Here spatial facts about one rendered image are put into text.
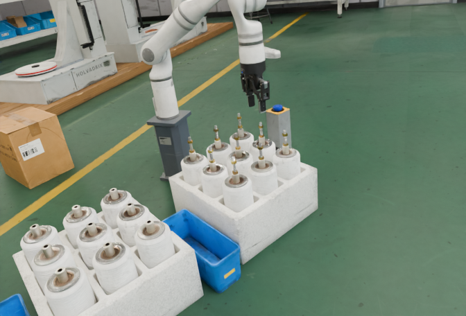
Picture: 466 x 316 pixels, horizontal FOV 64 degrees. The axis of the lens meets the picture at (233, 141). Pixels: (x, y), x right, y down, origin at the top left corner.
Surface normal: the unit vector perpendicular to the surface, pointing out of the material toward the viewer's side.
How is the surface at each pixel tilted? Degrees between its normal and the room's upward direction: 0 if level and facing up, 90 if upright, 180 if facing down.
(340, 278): 0
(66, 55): 90
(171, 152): 90
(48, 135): 90
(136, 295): 90
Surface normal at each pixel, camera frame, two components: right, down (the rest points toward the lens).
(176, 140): 0.36, 0.37
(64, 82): 0.91, 0.08
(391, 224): -0.11, -0.89
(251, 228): 0.65, 0.26
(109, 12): -0.40, 0.44
